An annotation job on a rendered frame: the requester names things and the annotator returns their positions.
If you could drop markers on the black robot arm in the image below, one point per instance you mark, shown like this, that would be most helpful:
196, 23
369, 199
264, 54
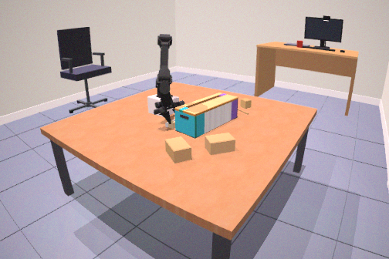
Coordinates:
164, 79

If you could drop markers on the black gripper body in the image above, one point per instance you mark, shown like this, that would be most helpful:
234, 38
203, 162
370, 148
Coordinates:
167, 104

